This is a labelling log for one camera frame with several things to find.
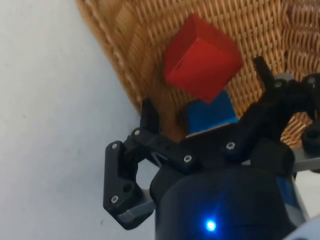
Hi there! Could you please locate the red cube block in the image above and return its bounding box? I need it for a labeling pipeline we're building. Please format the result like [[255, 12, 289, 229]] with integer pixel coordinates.
[[161, 12, 245, 104]]

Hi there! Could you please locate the blue cube block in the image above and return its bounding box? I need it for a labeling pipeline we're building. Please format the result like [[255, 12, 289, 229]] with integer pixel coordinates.
[[180, 88, 239, 138]]

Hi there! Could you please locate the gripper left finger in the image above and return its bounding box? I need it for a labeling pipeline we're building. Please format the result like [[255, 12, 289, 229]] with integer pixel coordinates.
[[102, 98, 202, 231]]

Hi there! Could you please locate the wicker basket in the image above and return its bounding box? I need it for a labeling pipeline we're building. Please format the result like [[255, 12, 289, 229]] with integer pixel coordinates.
[[74, 0, 320, 150]]

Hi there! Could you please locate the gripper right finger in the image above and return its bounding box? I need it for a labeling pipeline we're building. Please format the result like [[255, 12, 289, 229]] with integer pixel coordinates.
[[221, 56, 320, 176]]

